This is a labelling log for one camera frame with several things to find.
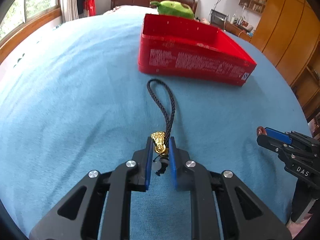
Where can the green avocado plush toy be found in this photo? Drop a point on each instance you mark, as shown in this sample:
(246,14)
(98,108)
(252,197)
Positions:
(173,8)

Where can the wooden desk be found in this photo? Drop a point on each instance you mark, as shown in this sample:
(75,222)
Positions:
(235,30)

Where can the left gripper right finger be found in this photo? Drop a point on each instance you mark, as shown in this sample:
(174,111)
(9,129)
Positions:
(222,206)

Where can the blue bed cover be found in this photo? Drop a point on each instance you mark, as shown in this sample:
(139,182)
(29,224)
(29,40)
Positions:
(77,102)

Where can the wall shelf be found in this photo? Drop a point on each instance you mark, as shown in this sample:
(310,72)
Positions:
(257,6)

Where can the wooden wardrobe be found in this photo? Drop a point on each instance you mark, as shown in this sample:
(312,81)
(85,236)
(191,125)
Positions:
(288,36)

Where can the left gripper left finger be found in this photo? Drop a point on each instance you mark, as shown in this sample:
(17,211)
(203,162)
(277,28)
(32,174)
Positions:
(98,206)

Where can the large wooden frame window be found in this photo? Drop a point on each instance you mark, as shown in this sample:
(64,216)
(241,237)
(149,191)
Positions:
(22,19)

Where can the red tin box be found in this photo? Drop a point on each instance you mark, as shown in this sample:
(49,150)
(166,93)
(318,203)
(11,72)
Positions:
(176,46)

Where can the left beige curtain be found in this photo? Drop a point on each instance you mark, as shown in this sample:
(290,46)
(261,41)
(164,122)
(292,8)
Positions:
(69,10)

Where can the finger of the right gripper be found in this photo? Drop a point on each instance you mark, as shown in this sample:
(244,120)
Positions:
(279,145)
(277,136)

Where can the black office chair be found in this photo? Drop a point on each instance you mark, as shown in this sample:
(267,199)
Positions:
(218,19)

